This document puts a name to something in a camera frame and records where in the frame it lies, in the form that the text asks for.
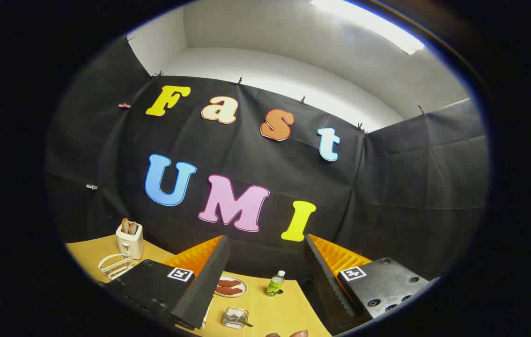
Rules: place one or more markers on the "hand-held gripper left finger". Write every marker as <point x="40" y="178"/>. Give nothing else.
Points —
<point x="200" y="290"/>

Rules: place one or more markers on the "green tea bottle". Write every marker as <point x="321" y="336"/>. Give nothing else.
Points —
<point x="274" y="285"/>

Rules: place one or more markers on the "white plate with meat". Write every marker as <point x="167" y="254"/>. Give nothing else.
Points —
<point x="242" y="282"/>

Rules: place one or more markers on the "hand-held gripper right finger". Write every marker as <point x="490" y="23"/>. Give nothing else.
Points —
<point x="328" y="285"/>

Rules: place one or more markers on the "red meat piece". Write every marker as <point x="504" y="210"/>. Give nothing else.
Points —
<point x="228" y="283"/>
<point x="229" y="291"/>

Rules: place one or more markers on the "white toaster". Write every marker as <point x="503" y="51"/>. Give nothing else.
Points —
<point x="130" y="245"/>

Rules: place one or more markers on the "toast bread slice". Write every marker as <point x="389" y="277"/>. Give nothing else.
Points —
<point x="132" y="228"/>
<point x="125" y="226"/>

